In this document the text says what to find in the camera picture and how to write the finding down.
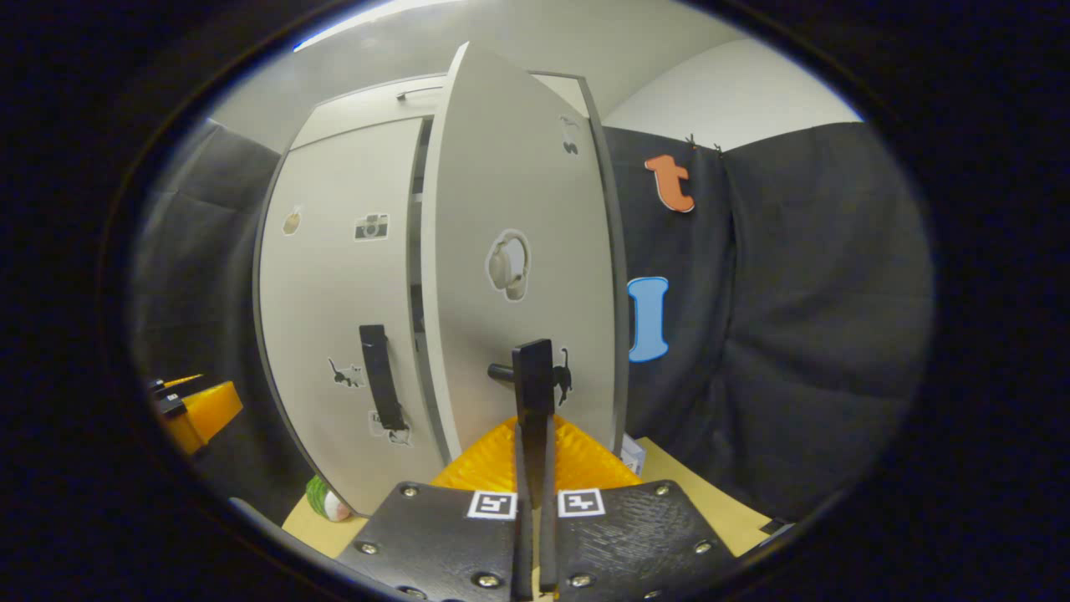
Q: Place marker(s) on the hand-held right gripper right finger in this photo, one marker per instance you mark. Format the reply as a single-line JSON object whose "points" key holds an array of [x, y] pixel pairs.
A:
{"points": [[548, 535]]}

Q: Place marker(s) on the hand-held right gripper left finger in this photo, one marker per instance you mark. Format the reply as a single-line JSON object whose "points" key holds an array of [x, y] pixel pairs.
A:
{"points": [[522, 535]]}

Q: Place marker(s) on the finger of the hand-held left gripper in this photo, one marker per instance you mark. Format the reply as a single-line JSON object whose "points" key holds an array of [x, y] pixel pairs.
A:
{"points": [[209, 410], [171, 385]]}

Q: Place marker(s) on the grey cabinet door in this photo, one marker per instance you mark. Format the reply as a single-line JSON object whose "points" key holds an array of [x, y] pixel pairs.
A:
{"points": [[334, 293], [501, 167]]}

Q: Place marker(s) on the grey double-door shoe cabinet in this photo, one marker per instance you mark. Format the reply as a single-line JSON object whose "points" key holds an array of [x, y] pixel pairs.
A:
{"points": [[622, 276]]}

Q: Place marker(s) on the grey cabinet drawer front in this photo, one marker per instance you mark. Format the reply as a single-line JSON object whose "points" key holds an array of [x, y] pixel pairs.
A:
{"points": [[359, 121]]}

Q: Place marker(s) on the black backdrop cloth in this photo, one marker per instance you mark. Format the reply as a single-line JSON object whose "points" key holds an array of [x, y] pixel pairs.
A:
{"points": [[802, 318], [201, 276]]}

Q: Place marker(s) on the small white box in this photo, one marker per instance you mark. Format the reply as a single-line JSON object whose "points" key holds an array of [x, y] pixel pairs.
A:
{"points": [[633, 456]]}

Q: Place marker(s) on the green striped toy ball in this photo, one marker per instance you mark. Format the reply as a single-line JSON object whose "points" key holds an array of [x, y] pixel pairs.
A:
{"points": [[322, 500]]}

